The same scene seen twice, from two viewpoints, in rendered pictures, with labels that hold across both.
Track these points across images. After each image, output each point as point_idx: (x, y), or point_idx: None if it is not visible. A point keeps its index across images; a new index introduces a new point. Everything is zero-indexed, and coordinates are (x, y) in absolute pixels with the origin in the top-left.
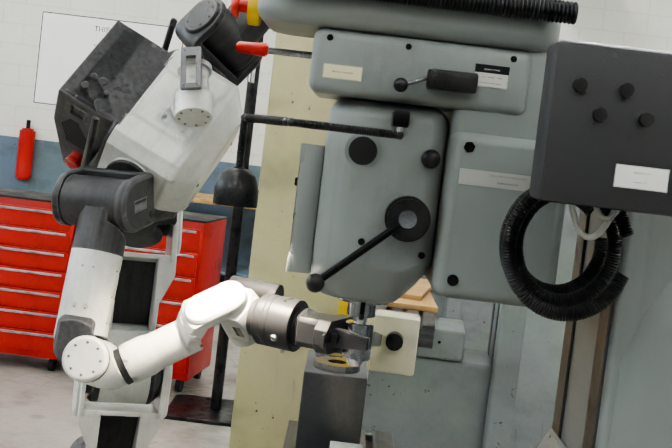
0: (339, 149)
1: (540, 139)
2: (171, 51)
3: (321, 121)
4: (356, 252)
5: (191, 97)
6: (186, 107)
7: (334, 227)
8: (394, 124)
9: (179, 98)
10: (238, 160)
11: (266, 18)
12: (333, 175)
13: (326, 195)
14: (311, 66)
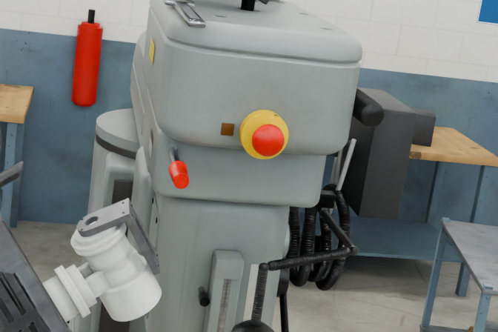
0: (281, 248)
1: (388, 178)
2: (1, 218)
3: (347, 236)
4: (288, 328)
5: (154, 276)
6: (160, 294)
7: (271, 320)
8: (333, 207)
9: (147, 287)
10: (261, 316)
11: (327, 154)
12: (275, 275)
13: (268, 296)
14: (317, 184)
